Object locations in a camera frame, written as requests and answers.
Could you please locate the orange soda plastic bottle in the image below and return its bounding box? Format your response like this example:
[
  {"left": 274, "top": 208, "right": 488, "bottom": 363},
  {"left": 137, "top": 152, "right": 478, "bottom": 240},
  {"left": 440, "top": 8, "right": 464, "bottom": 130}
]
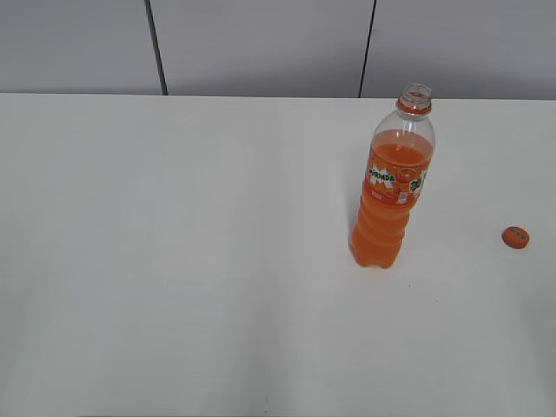
[{"left": 349, "top": 83, "right": 435, "bottom": 268}]

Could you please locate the orange bottle cap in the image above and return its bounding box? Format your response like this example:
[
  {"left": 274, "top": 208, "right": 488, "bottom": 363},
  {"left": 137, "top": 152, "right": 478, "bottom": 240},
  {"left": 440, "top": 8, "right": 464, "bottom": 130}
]
[{"left": 501, "top": 226, "right": 530, "bottom": 249}]

